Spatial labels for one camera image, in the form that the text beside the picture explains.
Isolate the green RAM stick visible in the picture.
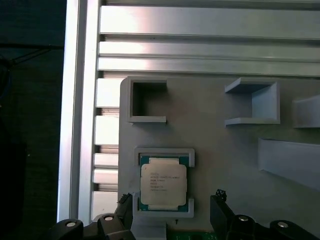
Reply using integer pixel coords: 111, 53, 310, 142
174, 231, 216, 240

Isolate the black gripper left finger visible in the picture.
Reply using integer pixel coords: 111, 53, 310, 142
51, 191, 138, 240

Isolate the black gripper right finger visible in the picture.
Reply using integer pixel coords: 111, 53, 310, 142
209, 188, 320, 240

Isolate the silver CPU chip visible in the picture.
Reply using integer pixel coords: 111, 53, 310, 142
138, 154, 190, 213

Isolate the grey parts rack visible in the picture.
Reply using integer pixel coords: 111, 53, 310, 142
117, 76, 320, 240

